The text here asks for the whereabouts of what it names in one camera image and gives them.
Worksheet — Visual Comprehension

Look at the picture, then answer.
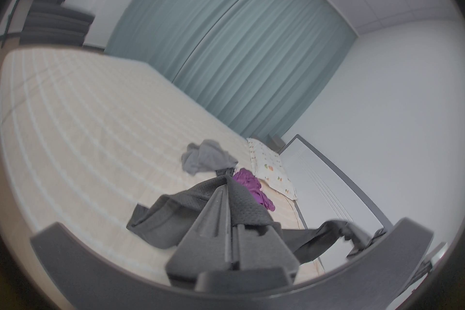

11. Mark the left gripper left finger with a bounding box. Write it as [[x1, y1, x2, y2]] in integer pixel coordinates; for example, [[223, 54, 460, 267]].
[[165, 186, 233, 279]]

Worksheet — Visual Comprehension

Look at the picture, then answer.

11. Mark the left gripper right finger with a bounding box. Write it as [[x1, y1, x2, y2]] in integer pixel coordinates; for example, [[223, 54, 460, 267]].
[[232, 223, 300, 274]]

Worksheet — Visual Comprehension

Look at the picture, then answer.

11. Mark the black T-shirt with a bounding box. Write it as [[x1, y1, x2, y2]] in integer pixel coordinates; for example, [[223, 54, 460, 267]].
[[126, 174, 365, 264]]

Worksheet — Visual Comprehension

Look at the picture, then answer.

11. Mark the bed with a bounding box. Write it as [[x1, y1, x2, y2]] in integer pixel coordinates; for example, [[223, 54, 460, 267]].
[[0, 47, 396, 287]]

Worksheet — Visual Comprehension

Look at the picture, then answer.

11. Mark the purple garment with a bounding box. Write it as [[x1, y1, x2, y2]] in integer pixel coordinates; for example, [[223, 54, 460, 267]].
[[232, 168, 276, 212]]

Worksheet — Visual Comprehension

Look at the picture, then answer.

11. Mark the white printed pillow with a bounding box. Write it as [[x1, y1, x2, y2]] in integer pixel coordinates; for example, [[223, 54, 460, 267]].
[[247, 137, 298, 201]]

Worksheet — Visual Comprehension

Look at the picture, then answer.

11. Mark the grey garment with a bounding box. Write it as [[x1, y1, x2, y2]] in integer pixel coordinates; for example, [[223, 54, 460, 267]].
[[181, 139, 238, 176]]

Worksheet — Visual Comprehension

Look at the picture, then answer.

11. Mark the grey bedside table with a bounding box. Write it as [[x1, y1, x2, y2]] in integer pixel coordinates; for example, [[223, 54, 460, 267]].
[[267, 134, 286, 153]]

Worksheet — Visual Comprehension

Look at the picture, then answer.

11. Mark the blue-green curtain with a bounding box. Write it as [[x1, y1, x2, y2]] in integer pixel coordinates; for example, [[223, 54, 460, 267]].
[[172, 0, 358, 142], [105, 0, 280, 81]]

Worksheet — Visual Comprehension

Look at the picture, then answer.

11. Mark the black chest of drawers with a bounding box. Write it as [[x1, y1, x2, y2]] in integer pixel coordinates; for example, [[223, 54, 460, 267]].
[[16, 0, 96, 47]]

